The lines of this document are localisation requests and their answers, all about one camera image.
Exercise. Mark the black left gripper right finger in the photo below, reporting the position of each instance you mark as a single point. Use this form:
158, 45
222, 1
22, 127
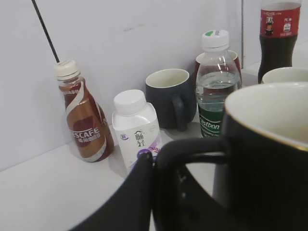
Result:
181, 204

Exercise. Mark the white ceramic mug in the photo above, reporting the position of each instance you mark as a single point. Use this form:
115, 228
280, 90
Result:
286, 74

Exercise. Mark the black antenna rod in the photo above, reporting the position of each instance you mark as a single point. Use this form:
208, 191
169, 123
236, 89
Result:
42, 23

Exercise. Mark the clear water bottle green label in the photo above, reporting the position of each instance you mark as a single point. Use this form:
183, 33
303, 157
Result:
217, 76

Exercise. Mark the cola bottle red label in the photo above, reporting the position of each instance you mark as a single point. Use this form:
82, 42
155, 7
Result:
279, 24

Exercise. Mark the black ceramic mug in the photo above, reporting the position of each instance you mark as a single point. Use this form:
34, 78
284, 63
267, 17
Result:
257, 169

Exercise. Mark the brown Nescafe coffee bottle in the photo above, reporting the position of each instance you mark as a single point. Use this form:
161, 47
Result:
85, 118

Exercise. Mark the white yogurt drink bottle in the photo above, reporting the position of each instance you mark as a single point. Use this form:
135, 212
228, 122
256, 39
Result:
136, 126

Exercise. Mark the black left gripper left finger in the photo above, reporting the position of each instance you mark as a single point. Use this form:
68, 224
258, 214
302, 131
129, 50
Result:
129, 208

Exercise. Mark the dark red ceramic mug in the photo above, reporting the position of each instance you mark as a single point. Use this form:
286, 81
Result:
237, 63

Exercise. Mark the dark grey ceramic mug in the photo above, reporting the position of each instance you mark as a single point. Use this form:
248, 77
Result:
171, 93

